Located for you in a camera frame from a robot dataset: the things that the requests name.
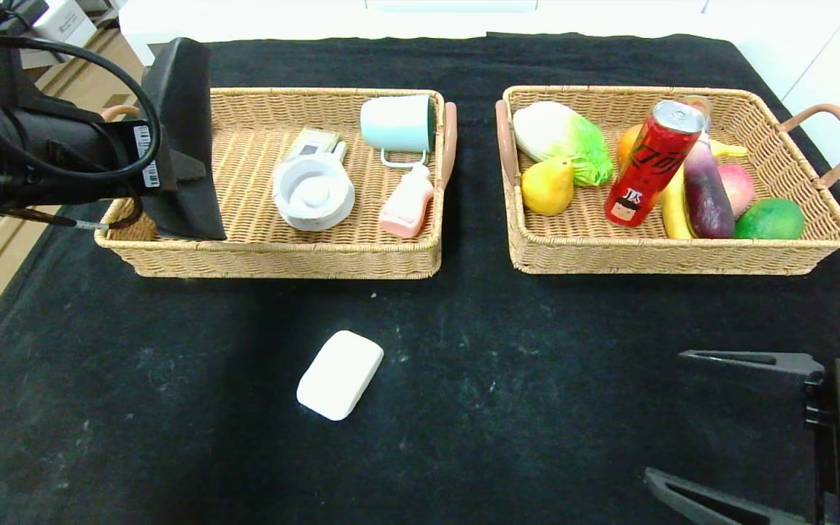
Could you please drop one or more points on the yellow banana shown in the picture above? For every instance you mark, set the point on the yellow banana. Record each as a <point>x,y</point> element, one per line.
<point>675,211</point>

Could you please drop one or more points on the green white cabbage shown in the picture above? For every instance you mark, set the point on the green white cabbage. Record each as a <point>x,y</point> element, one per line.
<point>558,142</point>

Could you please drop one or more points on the red cola can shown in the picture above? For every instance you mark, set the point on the red cola can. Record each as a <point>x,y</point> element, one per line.
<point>650,168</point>

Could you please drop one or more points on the red apple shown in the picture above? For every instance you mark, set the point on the red apple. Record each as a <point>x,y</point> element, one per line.
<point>741,186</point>

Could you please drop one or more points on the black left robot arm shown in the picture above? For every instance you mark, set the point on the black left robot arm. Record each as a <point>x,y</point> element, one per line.
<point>41,138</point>

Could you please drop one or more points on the small white card box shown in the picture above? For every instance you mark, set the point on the small white card box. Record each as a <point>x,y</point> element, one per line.
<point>307,144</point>

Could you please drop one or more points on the yellow pear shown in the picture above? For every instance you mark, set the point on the yellow pear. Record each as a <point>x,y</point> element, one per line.
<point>545,191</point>

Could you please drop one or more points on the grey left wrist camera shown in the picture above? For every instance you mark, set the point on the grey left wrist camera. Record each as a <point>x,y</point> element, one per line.
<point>63,18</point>

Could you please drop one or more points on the white soap bar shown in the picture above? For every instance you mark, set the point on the white soap bar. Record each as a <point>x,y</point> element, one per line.
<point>340,375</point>

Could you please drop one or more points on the black felt table cloth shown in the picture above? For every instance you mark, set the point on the black felt table cloth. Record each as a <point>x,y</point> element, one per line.
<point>507,364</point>

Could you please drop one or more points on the wicker basket with food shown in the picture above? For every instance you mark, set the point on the wicker basket with food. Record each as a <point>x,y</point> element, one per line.
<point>609,248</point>

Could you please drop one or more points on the wicker basket with household items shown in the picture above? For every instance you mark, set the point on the wicker basket with household items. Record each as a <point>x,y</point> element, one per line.
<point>303,248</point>

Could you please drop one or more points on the orange fruit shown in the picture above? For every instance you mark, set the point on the orange fruit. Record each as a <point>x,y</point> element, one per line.
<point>628,146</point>

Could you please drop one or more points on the mint green cup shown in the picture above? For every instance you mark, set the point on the mint green cup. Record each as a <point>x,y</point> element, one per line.
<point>394,124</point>

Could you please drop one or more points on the green mango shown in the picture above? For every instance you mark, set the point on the green mango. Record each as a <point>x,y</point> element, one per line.
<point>766,219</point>

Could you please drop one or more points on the black curved plastic object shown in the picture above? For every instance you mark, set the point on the black curved plastic object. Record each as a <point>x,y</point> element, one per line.
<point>187,87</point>

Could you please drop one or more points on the pink small bottle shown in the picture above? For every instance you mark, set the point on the pink small bottle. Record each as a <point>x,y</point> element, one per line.
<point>405,208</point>

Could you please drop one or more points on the white round container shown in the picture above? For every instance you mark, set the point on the white round container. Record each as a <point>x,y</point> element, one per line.
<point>314,193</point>

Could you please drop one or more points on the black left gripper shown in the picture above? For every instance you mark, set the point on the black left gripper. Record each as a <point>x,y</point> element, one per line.
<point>147,154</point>

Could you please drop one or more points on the purple eggplant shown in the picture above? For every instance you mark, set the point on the purple eggplant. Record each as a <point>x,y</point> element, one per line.
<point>708,197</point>

